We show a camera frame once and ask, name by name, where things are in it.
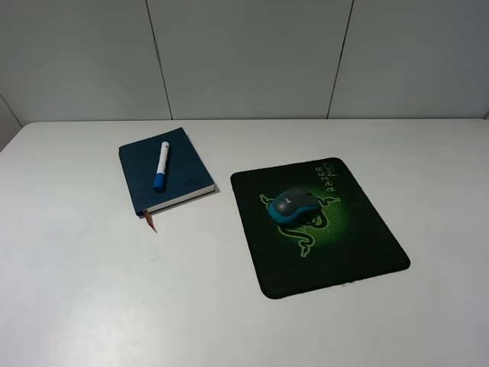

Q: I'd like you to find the blue white marker pen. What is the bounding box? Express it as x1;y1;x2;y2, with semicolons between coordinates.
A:
153;141;170;192

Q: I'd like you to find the grey teal computer mouse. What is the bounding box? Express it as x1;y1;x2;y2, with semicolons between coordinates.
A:
267;188;319;225

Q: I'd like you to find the dark blue notebook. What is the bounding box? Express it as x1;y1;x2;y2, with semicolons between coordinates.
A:
118;127;215;229

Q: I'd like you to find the black green Razer mouse pad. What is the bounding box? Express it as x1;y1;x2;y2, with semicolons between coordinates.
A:
230;158;410;299

